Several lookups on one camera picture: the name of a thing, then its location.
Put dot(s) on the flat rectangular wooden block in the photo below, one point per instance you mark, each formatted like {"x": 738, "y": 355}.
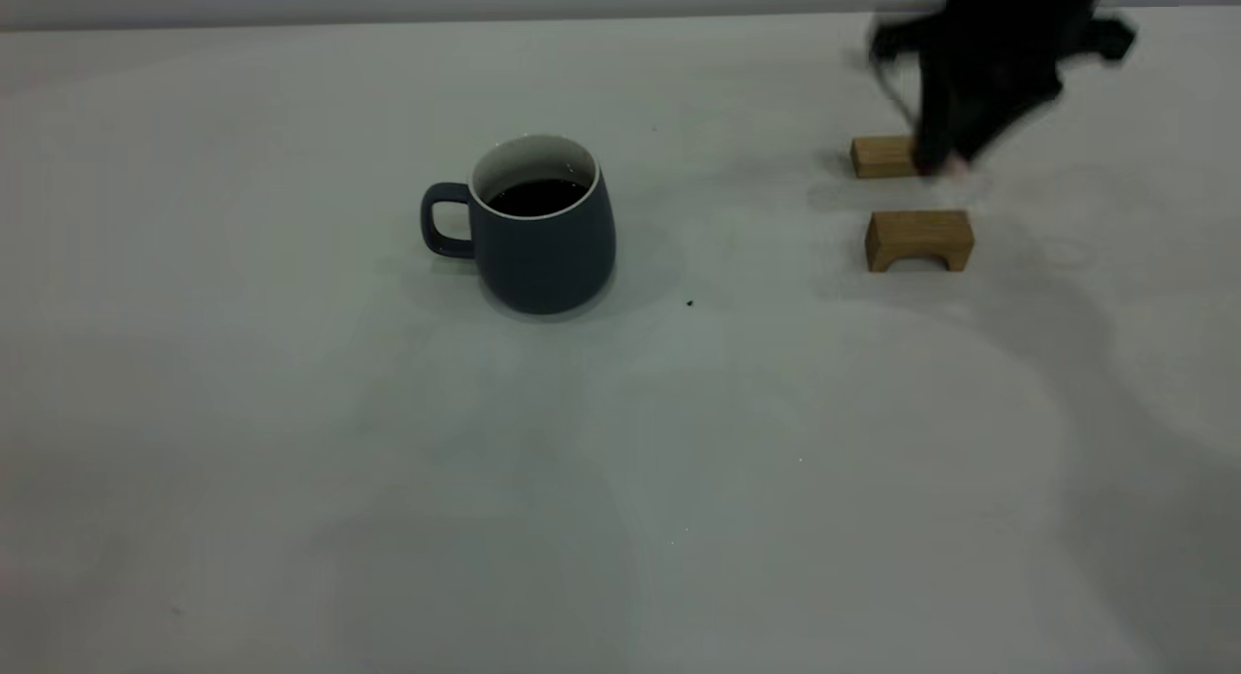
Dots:
{"x": 880, "y": 158}

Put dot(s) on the dark coffee liquid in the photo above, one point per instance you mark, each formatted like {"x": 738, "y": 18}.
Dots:
{"x": 535, "y": 199}

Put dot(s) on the dark grey ceramic mug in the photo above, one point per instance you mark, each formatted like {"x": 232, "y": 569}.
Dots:
{"x": 543, "y": 257}

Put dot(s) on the arched wooden block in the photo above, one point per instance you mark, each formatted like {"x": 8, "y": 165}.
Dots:
{"x": 916, "y": 230}

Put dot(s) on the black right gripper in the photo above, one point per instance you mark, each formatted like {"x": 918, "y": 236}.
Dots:
{"x": 999, "y": 44}

